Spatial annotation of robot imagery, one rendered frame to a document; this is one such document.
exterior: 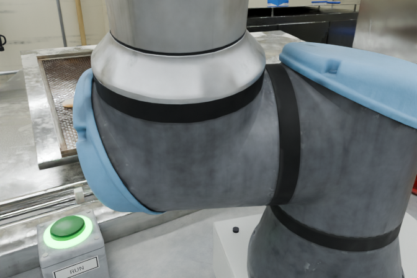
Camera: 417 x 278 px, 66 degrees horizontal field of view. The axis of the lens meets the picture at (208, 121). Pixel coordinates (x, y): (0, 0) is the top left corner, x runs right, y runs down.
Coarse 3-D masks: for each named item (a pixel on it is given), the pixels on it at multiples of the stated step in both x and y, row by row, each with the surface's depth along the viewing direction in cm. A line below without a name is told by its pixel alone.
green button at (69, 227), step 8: (72, 216) 41; (56, 224) 40; (64, 224) 40; (72, 224) 40; (80, 224) 40; (56, 232) 38; (64, 232) 38; (72, 232) 38; (80, 232) 39; (56, 240) 38; (64, 240) 38
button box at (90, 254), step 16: (48, 224) 41; (96, 224) 41; (96, 240) 38; (48, 256) 36; (64, 256) 37; (80, 256) 38; (96, 256) 39; (48, 272) 36; (64, 272) 37; (80, 272) 38; (96, 272) 40
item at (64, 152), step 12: (48, 60) 96; (60, 60) 97; (72, 60) 97; (48, 72) 89; (60, 72) 90; (72, 72) 90; (48, 84) 83; (60, 84) 84; (72, 84) 84; (48, 96) 77; (60, 96) 78; (72, 96) 79; (60, 108) 74; (60, 132) 65; (72, 132) 66; (60, 144) 62
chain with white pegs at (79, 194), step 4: (76, 188) 53; (80, 188) 53; (76, 192) 52; (80, 192) 52; (76, 196) 52; (80, 196) 52; (76, 200) 52; (80, 200) 53; (84, 200) 53; (72, 204) 54; (44, 212) 52; (32, 216) 51; (16, 220) 50; (4, 224) 49
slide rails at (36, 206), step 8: (72, 192) 55; (88, 192) 55; (40, 200) 53; (48, 200) 53; (56, 200) 53; (64, 200) 53; (72, 200) 54; (88, 200) 53; (16, 208) 51; (24, 208) 51; (32, 208) 51; (40, 208) 51; (64, 208) 51; (0, 216) 49; (8, 216) 49; (16, 216) 50; (8, 224) 48
